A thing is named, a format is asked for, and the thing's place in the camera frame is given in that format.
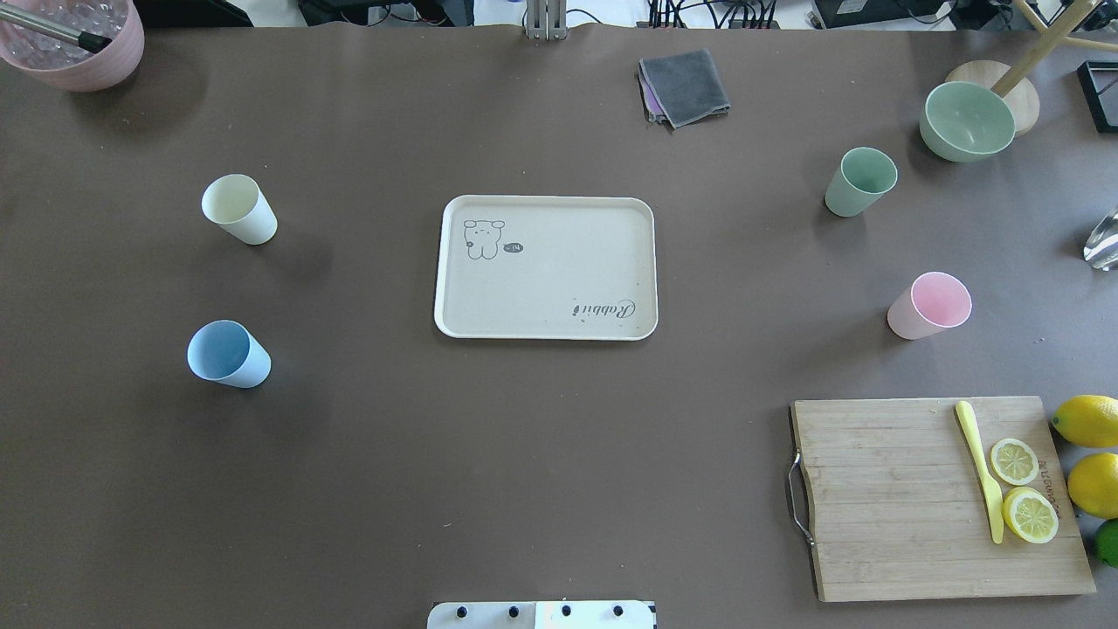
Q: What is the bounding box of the aluminium post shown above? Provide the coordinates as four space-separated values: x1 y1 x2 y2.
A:
524 0 568 41

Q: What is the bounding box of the green plastic cup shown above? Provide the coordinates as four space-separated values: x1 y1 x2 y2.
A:
824 147 899 218

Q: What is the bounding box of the whole lemon near board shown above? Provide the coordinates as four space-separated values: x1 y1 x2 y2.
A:
1051 395 1117 447

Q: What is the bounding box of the metal scoop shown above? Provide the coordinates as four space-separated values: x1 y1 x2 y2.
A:
1082 206 1118 271

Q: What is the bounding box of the cream rabbit tray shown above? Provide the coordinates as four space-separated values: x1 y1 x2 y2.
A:
432 196 659 340

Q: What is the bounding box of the wooden cutting board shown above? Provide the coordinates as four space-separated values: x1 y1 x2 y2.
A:
790 397 1095 604

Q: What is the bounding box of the metal rod black tip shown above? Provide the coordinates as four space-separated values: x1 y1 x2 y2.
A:
1 3 113 53

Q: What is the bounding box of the black frame box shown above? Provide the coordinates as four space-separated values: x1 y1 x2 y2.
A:
1076 60 1117 133

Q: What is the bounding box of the green bowl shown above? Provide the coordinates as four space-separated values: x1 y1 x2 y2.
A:
919 82 1017 162

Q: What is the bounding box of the grey folded cloth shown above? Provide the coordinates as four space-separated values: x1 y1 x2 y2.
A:
638 49 731 130

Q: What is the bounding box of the pink plastic cup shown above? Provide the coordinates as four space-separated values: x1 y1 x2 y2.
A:
887 271 973 340

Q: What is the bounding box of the lemon slice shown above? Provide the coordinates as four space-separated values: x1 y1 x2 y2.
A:
989 438 1039 487
1002 487 1059 544

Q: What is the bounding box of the green lime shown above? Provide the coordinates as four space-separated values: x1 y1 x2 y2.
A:
1095 520 1118 569

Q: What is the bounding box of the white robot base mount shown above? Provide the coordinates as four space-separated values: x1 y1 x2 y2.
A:
427 598 659 628

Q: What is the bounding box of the lower lemon slice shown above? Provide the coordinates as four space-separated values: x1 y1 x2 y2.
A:
1002 487 1059 544

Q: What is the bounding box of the upper lemon slice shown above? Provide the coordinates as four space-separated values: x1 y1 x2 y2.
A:
989 438 1039 487

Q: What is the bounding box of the pink bowl with ice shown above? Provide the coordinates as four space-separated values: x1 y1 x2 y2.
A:
1 1 145 92

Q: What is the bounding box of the purple cloth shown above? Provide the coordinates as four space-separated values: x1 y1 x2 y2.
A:
638 72 666 124

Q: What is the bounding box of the cream plastic cup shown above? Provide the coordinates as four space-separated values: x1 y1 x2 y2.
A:
201 174 277 245

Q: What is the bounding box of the blue plastic cup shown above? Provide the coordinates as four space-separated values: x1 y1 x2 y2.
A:
184 320 272 389

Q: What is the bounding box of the yellow plastic knife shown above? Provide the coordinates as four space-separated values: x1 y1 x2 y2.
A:
955 399 1005 544

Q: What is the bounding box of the wooden stand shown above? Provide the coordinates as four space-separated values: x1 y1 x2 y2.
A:
946 1 1117 136

